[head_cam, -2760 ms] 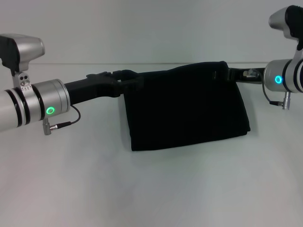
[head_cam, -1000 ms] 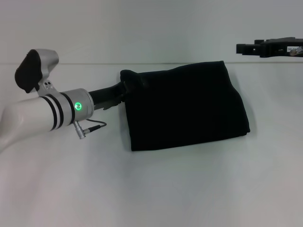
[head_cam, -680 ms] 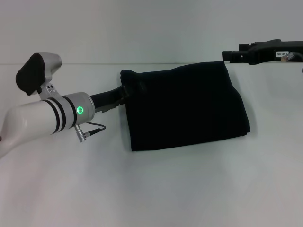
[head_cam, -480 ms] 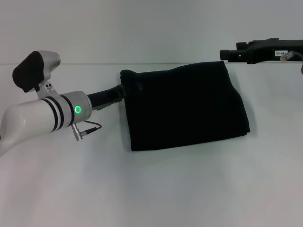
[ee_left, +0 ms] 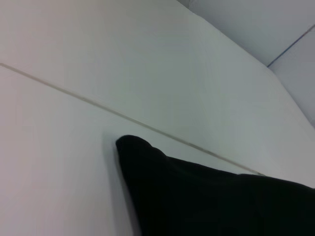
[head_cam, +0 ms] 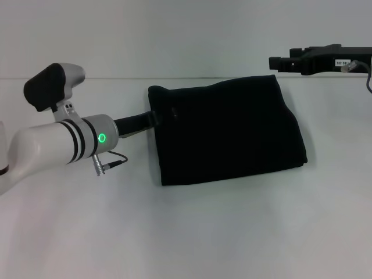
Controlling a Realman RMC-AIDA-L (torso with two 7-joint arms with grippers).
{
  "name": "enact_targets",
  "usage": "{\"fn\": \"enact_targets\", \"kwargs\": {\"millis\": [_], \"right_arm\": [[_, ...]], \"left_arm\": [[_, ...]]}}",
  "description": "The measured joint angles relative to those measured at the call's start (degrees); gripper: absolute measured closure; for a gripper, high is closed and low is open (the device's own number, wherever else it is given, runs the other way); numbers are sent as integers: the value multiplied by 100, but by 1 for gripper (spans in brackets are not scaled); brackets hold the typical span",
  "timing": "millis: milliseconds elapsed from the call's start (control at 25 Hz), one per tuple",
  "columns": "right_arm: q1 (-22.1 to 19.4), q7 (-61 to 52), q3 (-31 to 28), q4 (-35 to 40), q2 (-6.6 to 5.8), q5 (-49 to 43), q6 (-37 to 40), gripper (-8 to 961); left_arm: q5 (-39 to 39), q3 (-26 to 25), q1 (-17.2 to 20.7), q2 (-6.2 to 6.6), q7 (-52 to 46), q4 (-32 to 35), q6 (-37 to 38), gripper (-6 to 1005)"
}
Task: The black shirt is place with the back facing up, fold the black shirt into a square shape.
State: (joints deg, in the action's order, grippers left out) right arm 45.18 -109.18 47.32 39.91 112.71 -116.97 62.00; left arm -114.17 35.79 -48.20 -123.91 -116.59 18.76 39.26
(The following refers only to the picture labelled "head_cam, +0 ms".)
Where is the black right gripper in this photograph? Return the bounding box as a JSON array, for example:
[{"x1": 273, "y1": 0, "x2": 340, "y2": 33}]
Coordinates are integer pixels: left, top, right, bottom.
[{"x1": 269, "y1": 43, "x2": 372, "y2": 77}]

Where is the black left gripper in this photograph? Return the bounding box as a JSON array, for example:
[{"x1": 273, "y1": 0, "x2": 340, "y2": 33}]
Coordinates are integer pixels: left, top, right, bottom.
[{"x1": 112, "y1": 110, "x2": 162, "y2": 140}]

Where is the black t-shirt with white print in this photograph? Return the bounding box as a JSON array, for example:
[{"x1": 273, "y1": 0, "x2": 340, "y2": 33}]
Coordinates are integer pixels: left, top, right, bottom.
[{"x1": 146, "y1": 74, "x2": 309, "y2": 188}]

